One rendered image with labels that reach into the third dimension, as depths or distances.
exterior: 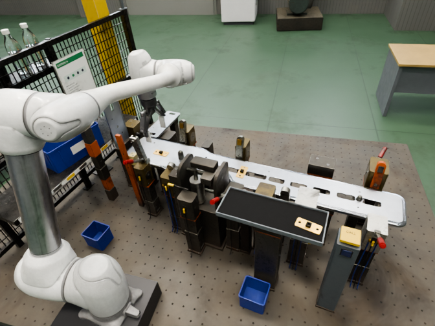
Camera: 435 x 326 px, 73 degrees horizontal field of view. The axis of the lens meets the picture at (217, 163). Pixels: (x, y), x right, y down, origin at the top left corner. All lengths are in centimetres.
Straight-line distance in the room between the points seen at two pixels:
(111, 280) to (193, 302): 42
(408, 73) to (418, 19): 350
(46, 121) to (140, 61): 60
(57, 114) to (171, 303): 92
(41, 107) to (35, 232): 44
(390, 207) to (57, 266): 129
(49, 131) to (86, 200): 114
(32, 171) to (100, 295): 46
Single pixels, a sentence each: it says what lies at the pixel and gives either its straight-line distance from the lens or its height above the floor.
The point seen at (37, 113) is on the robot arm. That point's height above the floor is 161.
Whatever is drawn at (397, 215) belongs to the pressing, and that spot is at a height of 100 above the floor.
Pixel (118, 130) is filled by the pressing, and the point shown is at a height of 109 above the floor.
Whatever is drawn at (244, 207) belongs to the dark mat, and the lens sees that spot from 107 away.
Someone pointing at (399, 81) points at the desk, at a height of 43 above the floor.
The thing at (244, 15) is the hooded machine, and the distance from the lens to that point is 745.
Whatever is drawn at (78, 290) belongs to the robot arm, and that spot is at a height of 104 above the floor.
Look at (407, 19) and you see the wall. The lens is 730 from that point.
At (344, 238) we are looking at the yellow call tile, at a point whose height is 116.
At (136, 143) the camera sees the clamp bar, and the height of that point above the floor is 119.
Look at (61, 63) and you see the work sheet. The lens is 182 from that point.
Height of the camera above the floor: 197
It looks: 40 degrees down
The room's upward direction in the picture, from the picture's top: 5 degrees counter-clockwise
